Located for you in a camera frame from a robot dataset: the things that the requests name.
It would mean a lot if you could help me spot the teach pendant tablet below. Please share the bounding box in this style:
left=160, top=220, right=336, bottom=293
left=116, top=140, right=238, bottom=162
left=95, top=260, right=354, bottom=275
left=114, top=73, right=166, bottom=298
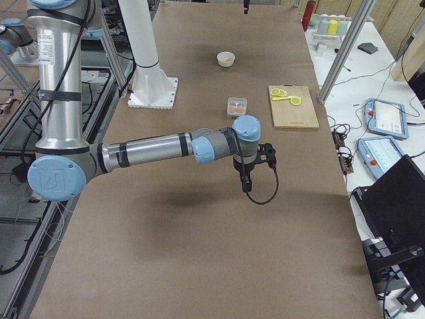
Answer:
left=365, top=98, right=409, bottom=140
left=357, top=136, right=404, bottom=179

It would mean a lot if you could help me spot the black monitor stand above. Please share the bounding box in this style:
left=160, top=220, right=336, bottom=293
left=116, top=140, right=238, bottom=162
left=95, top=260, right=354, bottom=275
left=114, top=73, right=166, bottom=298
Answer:
left=352, top=155, right=424, bottom=312

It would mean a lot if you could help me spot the white bowl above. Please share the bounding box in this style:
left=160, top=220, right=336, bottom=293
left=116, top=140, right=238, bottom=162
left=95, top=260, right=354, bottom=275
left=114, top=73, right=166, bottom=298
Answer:
left=216, top=51, right=236, bottom=68

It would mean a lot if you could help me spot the clear plastic egg box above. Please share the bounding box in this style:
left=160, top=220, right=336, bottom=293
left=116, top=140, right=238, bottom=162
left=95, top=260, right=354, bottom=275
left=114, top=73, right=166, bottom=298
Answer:
left=226, top=97, right=247, bottom=117

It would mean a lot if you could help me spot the yellow plastic knife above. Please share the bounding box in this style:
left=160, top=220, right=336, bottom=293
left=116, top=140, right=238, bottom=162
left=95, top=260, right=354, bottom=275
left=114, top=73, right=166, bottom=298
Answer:
left=272, top=96, right=297, bottom=101

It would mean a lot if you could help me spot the far teach pendant tablet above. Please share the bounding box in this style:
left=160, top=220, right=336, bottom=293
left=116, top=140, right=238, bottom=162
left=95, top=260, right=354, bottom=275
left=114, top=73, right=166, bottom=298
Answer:
left=365, top=98, right=409, bottom=140

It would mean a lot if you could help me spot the lemon slice single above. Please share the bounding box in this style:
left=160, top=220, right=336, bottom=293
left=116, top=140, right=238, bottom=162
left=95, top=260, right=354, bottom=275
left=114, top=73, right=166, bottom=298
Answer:
left=290, top=96, right=302, bottom=106

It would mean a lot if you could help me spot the lemon slice stack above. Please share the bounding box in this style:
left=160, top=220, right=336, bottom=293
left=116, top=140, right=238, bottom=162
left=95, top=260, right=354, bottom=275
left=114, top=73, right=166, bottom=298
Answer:
left=270, top=88, right=288, bottom=97

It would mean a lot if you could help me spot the black looped camera cable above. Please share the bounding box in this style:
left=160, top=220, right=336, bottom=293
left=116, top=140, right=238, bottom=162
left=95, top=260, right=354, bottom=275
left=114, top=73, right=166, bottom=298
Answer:
left=245, top=165, right=280, bottom=205

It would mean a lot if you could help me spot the grey cup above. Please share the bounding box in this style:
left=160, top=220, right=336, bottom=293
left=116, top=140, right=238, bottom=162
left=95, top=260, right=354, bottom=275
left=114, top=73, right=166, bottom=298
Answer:
left=316, top=17, right=329, bottom=35

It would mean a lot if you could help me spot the red thermos bottle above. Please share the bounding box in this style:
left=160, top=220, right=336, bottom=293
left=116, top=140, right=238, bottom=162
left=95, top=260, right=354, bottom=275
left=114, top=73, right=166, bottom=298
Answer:
left=301, top=0, right=316, bottom=31

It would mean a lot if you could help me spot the aluminium frame post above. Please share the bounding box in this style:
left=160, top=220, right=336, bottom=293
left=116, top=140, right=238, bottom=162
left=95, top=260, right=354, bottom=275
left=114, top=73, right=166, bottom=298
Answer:
left=317, top=0, right=377, bottom=104

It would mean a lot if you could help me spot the white pedestal column base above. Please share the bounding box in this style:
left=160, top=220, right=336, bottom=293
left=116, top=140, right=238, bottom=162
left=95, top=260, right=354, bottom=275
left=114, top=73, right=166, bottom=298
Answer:
left=119, top=0, right=179, bottom=110

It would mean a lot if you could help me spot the near teach pendant tablet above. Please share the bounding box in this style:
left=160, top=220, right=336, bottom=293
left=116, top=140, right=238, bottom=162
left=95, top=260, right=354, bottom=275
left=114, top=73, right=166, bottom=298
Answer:
left=357, top=136, right=404, bottom=179

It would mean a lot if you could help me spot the yellow cup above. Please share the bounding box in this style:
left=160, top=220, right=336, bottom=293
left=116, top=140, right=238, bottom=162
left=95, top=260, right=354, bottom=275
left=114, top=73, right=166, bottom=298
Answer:
left=327, top=20, right=338, bottom=35

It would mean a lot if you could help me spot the wooden cutting board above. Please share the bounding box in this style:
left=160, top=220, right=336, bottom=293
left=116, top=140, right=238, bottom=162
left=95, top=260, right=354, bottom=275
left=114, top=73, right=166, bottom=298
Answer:
left=268, top=86, right=319, bottom=129

